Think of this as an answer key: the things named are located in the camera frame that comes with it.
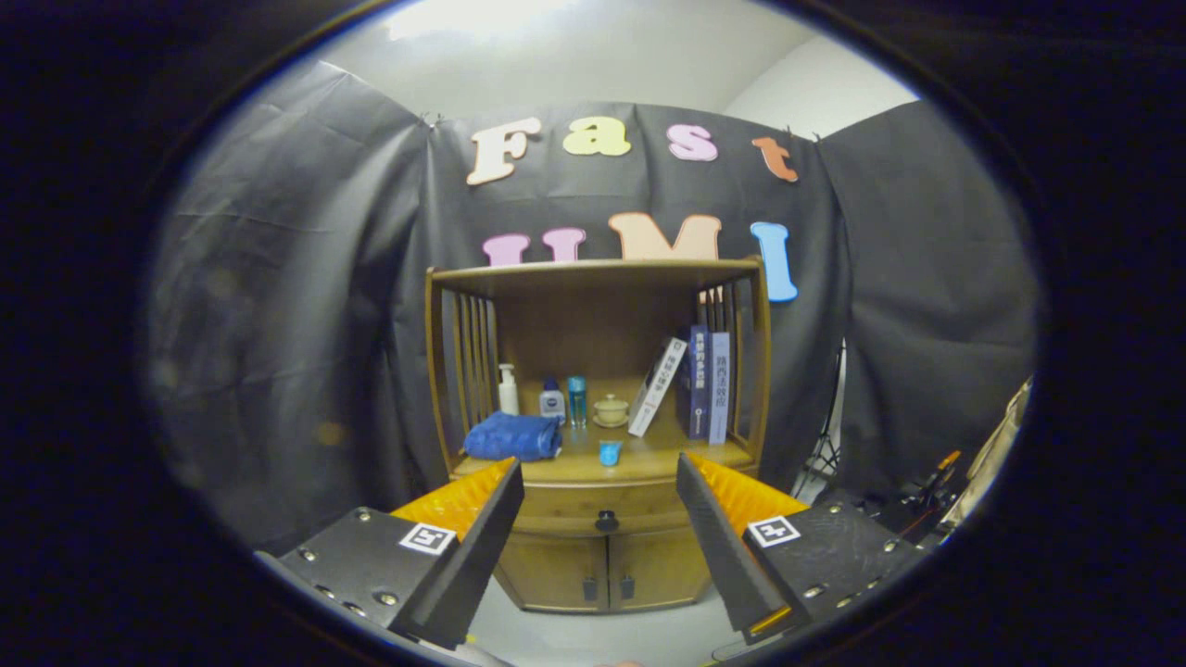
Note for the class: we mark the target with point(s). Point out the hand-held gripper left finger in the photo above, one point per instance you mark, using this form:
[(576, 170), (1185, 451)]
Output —
[(475, 565)]

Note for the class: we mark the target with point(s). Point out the orange and black tool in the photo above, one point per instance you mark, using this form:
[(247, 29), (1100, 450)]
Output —
[(940, 472)]

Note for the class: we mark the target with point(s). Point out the wooden cabinet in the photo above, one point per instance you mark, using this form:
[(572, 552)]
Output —
[(602, 324)]

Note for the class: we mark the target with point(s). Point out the blue folded towel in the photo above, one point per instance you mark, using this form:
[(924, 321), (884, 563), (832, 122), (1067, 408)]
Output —
[(510, 435)]

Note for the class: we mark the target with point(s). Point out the beige fabric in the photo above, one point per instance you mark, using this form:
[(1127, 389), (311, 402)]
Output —
[(1005, 445)]

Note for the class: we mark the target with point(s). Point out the wooden cabinet door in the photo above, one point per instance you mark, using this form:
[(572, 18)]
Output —
[(556, 570), (662, 565)]

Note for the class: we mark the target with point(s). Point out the white book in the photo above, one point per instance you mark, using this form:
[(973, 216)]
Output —
[(658, 386)]

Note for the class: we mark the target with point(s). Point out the dark blue book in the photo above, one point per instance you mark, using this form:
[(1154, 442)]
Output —
[(699, 384)]

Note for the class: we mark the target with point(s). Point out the light blue tube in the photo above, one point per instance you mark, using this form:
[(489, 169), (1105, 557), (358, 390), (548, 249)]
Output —
[(610, 454)]

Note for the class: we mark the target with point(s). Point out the clear teal bottle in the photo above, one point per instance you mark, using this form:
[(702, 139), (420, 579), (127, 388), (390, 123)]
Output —
[(577, 401)]

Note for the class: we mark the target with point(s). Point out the wooden drawer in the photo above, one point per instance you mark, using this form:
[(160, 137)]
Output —
[(574, 505)]

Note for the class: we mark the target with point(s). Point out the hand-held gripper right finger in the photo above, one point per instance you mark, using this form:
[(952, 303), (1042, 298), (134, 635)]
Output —
[(723, 556)]

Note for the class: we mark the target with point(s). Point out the light purple book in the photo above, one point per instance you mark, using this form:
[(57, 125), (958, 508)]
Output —
[(719, 389)]

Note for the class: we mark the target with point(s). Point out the white pump bottle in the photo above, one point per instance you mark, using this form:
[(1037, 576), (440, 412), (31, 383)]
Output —
[(508, 394)]

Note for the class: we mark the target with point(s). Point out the wooden countertop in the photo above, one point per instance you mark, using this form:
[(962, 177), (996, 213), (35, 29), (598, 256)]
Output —
[(649, 459)]

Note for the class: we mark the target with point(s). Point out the white bottle with blue cap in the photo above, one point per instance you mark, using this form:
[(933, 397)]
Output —
[(552, 405)]

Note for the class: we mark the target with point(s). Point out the black tripod stand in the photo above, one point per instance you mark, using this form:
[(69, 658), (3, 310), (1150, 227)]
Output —
[(820, 463)]

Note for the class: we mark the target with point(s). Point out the beige lidded teacup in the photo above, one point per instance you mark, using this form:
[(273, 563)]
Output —
[(611, 409)]

